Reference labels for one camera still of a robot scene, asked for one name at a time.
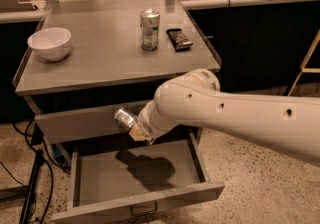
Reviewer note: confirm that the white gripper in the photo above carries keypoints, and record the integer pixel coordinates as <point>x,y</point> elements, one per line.
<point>145,124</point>

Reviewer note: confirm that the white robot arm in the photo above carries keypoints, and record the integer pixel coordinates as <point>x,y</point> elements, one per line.
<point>290,125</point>

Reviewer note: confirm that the grey top drawer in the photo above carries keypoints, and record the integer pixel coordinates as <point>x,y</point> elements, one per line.
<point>84,123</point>

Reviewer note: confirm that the open grey middle drawer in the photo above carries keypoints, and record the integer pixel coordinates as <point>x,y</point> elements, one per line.
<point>114,178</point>

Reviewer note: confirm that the grey metal drawer cabinet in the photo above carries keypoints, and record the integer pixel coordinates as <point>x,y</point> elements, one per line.
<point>107,64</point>

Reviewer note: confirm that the upright silver drink can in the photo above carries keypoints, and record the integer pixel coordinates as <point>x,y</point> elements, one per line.
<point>149,22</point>

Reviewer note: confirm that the black stand leg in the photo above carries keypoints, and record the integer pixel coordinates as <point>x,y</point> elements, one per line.
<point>29,197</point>

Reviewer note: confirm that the dark chocolate bar wrapper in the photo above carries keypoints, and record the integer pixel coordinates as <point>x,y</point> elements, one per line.
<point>178,39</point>

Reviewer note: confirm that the white ceramic bowl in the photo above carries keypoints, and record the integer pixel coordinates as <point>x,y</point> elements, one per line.
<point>51,44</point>

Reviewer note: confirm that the yellow ladder frame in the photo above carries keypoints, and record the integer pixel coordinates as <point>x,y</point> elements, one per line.
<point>303,69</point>

